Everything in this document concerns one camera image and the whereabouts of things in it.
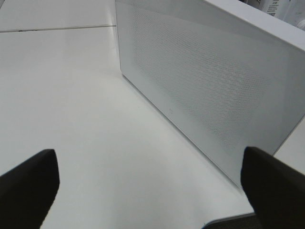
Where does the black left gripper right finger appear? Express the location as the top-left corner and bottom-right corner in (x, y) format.
(241, 146), (305, 229)

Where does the white microwave oven body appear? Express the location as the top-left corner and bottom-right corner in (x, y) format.
(238, 0), (305, 31)

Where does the white microwave door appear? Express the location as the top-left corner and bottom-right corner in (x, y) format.
(115, 0), (305, 186)

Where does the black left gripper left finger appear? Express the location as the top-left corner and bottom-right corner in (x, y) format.
(0, 149), (60, 229)

